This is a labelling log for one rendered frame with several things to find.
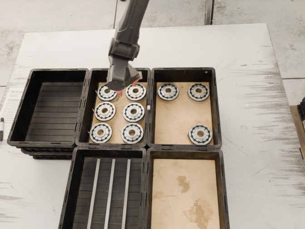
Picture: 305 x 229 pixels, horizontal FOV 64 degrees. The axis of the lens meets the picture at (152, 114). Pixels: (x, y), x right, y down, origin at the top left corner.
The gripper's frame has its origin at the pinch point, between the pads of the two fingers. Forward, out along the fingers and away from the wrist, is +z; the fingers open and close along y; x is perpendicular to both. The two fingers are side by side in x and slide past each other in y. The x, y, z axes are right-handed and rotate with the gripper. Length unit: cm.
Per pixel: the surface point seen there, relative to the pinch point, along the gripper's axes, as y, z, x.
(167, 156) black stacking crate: -2.6, 20.8, -26.0
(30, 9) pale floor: 17, 110, 230
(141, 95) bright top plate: 9.1, 20.7, 4.7
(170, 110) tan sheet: 14.5, 23.4, -9.8
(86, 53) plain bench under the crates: 8, 38, 61
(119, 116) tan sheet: -5.5, 23.5, 4.3
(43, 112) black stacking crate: -32, 24, 32
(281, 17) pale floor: 202, 108, 23
